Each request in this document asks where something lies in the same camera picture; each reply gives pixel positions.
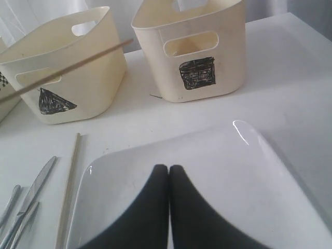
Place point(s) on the cream bin with triangle mark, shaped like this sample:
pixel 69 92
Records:
pixel 81 94

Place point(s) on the cream bin with circle mark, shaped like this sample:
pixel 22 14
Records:
pixel 6 89

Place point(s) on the cream bin with square mark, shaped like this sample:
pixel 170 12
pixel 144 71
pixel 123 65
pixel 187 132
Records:
pixel 193 54

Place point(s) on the steel spoon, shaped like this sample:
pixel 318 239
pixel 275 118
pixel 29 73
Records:
pixel 10 205

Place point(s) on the light wooden chopstick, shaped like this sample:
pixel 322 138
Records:
pixel 65 209

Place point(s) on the white square plate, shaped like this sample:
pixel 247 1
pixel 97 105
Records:
pixel 232 167

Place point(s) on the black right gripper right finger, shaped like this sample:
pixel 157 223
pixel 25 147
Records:
pixel 195 224

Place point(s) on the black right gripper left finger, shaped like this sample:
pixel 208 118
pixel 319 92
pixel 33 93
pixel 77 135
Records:
pixel 145 223

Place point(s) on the steel table knife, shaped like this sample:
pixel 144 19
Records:
pixel 29 198

